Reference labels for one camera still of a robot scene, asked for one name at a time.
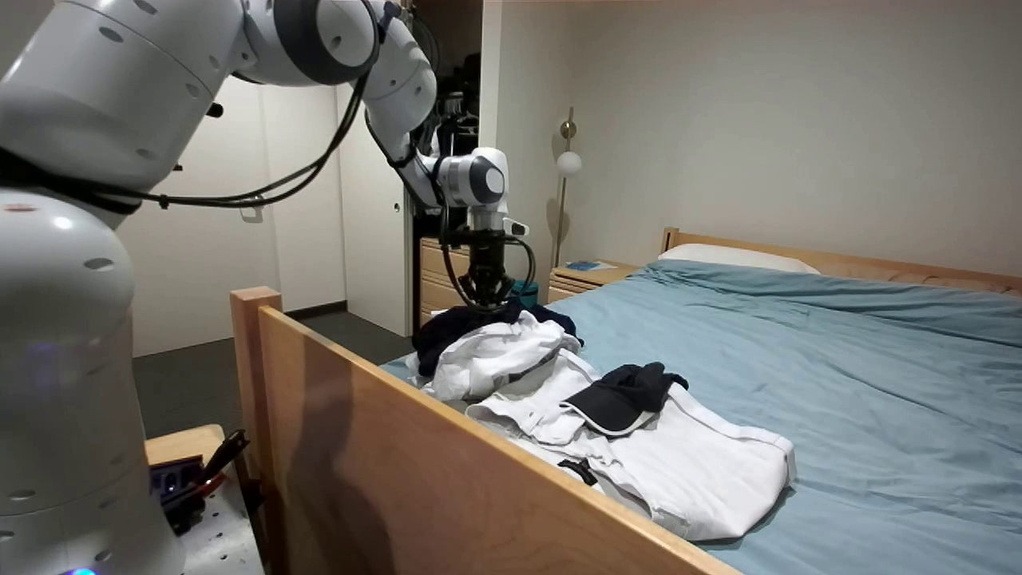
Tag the wooden box with tools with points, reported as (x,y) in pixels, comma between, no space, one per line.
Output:
(186,468)

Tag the navy blue garment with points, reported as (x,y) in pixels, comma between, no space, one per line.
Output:
(461,321)

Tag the light blue bed sheet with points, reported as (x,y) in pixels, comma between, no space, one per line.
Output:
(901,405)

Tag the white pillow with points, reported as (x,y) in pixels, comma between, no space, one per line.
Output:
(737,257)

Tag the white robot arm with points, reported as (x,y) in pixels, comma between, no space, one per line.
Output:
(95,118)

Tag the white wardrobe door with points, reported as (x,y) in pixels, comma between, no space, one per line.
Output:
(186,259)

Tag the wooden nightstand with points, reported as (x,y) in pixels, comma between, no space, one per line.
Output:
(568,283)

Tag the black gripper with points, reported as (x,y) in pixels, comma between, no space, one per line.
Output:
(486,278)

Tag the white shirt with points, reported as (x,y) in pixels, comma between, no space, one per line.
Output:
(495,352)

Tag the white trousers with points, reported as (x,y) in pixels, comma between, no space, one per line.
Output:
(689,468)

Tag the globe floor lamp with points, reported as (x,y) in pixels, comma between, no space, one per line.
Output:
(571,166)

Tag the teal container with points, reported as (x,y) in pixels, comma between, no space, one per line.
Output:
(524,290)

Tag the wooden dresser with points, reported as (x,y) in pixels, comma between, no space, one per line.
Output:
(439,272)

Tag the wooden bed frame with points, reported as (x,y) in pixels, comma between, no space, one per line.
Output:
(370,475)

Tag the olive grey garment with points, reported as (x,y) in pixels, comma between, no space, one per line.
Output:
(623,396)

